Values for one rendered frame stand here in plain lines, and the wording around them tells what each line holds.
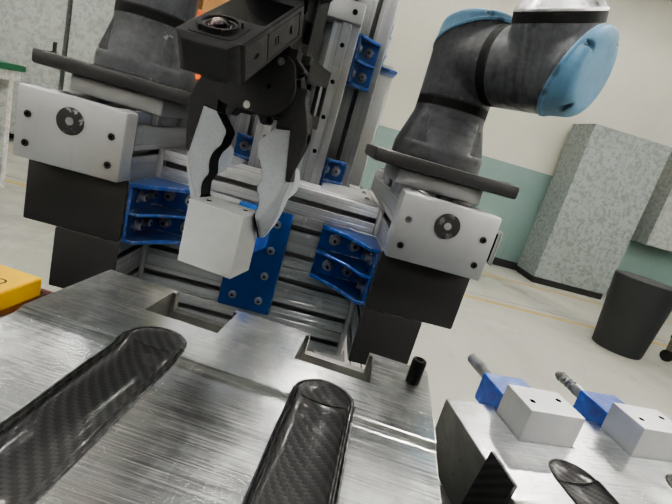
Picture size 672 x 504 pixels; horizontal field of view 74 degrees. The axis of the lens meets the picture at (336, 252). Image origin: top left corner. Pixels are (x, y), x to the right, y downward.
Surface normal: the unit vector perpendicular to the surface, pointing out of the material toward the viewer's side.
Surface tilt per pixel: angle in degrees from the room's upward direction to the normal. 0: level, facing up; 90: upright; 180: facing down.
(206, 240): 90
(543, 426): 90
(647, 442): 90
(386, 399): 0
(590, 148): 90
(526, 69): 111
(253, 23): 30
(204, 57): 120
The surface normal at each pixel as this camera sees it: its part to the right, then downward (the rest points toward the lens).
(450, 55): -0.73, -0.03
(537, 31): -0.72, 0.33
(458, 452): -0.95, -0.22
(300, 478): 0.22, -0.93
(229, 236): -0.25, 0.17
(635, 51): 0.06, 0.27
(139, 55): 0.25, 0.00
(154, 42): 0.47, 0.04
